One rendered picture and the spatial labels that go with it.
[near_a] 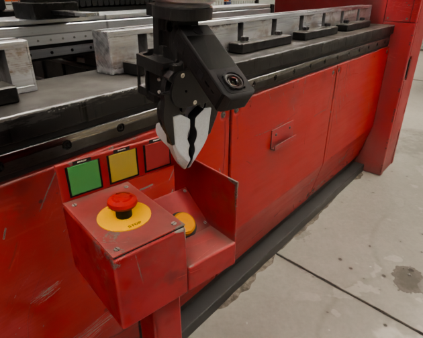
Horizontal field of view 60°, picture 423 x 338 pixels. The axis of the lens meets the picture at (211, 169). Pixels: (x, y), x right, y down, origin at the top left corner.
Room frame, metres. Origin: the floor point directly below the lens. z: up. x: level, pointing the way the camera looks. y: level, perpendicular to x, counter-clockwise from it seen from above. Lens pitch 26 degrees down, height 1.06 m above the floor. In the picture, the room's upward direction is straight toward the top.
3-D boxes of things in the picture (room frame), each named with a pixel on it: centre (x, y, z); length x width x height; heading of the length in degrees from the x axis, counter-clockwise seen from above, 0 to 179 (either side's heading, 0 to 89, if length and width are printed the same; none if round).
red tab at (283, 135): (1.22, -0.26, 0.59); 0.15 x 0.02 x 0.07; 140
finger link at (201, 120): (0.49, 0.03, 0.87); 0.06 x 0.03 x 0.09; 40
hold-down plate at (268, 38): (1.27, -0.17, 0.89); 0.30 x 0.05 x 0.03; 140
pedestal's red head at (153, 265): (0.45, 0.09, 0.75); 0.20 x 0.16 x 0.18; 130
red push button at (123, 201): (0.42, 0.12, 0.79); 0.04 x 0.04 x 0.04
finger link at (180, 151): (0.47, 0.06, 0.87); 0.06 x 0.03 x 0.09; 40
